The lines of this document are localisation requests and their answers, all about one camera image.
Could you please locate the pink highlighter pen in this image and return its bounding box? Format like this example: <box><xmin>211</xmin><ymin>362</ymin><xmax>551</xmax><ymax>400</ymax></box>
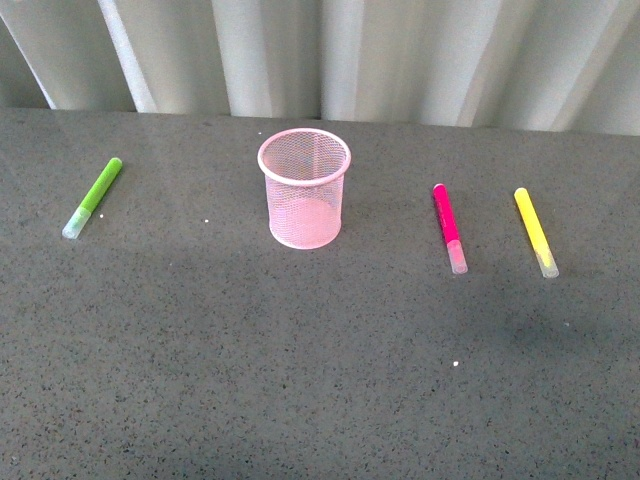
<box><xmin>432</xmin><ymin>183</ymin><xmax>468</xmax><ymax>274</ymax></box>

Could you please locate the pink mesh pen cup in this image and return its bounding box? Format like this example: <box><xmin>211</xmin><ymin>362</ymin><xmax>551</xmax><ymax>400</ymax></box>
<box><xmin>257</xmin><ymin>128</ymin><xmax>352</xmax><ymax>250</ymax></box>

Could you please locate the yellow highlighter pen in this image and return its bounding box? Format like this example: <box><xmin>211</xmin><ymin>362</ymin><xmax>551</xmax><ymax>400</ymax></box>
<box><xmin>514</xmin><ymin>187</ymin><xmax>559</xmax><ymax>279</ymax></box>

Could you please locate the green highlighter pen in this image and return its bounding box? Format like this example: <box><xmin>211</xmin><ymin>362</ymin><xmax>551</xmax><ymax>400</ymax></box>
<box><xmin>61</xmin><ymin>157</ymin><xmax>123</xmax><ymax>239</ymax></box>

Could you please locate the white pleated curtain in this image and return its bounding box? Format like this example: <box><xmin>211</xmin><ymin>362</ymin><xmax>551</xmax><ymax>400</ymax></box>
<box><xmin>1</xmin><ymin>1</ymin><xmax>639</xmax><ymax>135</ymax></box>

